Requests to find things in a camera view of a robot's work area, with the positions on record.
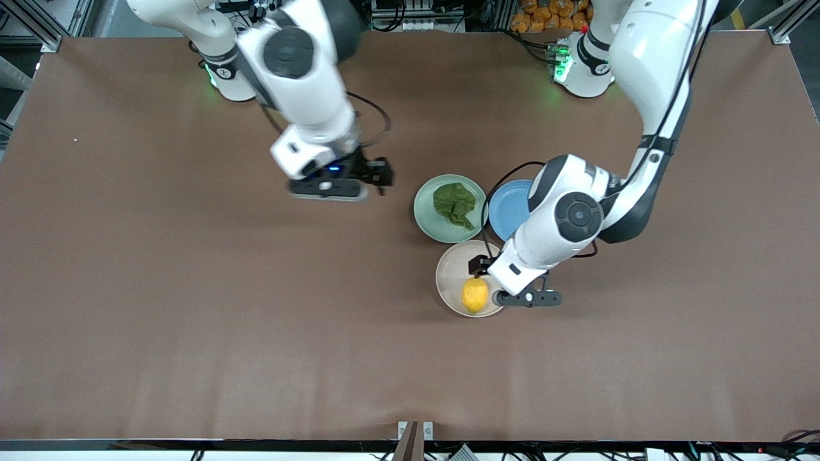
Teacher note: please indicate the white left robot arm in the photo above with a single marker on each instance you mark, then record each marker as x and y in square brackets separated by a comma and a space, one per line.
[647, 57]

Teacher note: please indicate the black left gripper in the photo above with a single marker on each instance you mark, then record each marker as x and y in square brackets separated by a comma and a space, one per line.
[479, 264]

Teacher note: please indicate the yellow lemon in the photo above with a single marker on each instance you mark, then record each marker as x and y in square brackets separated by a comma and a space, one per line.
[475, 298]

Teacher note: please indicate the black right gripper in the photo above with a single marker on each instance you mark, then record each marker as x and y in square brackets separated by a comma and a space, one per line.
[367, 170]

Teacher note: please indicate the blue plate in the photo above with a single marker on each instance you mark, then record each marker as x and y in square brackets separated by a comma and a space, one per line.
[509, 208]

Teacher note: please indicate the beige plate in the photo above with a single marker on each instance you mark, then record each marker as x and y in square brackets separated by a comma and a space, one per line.
[451, 282]

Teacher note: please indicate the green lettuce leaf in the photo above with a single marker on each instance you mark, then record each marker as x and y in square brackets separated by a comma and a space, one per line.
[453, 202]

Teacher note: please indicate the small metal bracket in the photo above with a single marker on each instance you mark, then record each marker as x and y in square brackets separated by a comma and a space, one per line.
[401, 429]

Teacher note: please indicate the light green plate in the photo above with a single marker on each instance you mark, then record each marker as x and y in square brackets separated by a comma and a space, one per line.
[426, 214]

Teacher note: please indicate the brown wooden post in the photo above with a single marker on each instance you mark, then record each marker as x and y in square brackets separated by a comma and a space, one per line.
[410, 445]

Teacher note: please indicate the bag of orange items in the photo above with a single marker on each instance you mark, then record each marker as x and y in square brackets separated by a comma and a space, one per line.
[544, 16]

